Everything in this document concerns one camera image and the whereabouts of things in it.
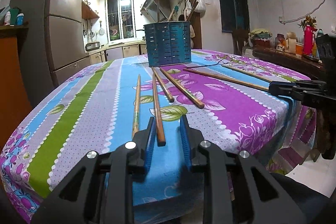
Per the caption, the brown chopstick long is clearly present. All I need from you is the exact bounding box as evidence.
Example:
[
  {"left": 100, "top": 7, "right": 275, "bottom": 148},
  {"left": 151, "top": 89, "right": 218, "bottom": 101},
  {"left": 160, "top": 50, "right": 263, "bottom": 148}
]
[{"left": 159, "top": 68, "right": 205, "bottom": 109}]

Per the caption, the beige refrigerator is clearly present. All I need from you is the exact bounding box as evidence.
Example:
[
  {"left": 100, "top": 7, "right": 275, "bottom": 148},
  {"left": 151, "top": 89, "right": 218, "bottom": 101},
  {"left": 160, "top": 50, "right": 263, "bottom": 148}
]
[{"left": 10, "top": 0, "right": 86, "bottom": 107}]

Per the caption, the dark wooden side table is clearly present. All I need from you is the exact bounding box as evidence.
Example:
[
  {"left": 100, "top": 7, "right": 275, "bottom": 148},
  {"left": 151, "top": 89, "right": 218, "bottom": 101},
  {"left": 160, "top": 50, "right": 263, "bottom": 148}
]
[{"left": 252, "top": 46, "right": 326, "bottom": 81}]

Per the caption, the light bamboo chopstick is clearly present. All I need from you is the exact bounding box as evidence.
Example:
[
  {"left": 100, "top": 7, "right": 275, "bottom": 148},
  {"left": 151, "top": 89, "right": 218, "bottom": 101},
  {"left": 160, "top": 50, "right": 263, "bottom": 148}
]
[{"left": 132, "top": 75, "right": 141, "bottom": 137}]

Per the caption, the range hood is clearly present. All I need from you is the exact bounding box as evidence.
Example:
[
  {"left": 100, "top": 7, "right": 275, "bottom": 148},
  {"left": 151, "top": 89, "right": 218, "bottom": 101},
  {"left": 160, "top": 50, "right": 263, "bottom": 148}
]
[{"left": 141, "top": 0, "right": 171, "bottom": 23}]

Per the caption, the floral striped tablecloth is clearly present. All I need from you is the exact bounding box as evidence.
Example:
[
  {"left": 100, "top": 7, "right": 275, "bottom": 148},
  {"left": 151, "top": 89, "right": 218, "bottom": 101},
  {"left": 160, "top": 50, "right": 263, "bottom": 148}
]
[{"left": 1, "top": 55, "right": 316, "bottom": 223}]

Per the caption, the white plastic bag hanging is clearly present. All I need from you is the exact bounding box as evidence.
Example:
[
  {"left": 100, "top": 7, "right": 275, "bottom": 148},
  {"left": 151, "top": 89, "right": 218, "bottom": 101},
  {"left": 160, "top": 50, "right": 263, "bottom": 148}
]
[{"left": 195, "top": 0, "right": 206, "bottom": 14}]

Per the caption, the dark wooden chair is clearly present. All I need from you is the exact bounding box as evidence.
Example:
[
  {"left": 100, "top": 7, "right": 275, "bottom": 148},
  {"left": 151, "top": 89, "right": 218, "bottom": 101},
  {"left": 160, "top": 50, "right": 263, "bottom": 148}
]
[{"left": 232, "top": 28, "right": 249, "bottom": 56}]

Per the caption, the kitchen window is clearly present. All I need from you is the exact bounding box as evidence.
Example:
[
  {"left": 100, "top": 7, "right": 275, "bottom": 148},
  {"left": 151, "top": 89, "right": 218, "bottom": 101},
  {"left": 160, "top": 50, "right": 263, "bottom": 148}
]
[{"left": 105, "top": 0, "right": 136, "bottom": 43}]

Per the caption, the dark brown wooden chopstick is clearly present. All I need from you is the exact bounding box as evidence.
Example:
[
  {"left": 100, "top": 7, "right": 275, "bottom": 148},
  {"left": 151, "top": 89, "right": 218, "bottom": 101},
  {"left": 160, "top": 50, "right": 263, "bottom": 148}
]
[{"left": 153, "top": 72, "right": 166, "bottom": 147}]

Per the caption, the brown chopstick short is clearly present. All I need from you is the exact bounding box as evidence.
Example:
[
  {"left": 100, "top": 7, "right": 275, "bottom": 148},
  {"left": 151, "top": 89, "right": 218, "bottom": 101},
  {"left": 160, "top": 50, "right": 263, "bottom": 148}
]
[{"left": 151, "top": 67, "right": 174, "bottom": 105}]

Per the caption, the blue perforated utensil holder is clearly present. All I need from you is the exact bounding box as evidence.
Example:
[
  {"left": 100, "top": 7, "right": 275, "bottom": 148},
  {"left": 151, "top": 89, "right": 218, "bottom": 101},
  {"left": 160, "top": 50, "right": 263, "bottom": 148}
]
[{"left": 144, "top": 21, "right": 191, "bottom": 67}]

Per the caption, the red thermos bottle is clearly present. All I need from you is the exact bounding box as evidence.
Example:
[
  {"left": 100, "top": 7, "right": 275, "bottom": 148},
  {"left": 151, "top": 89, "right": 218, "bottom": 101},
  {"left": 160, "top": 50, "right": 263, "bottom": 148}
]
[{"left": 302, "top": 25, "right": 317, "bottom": 56}]

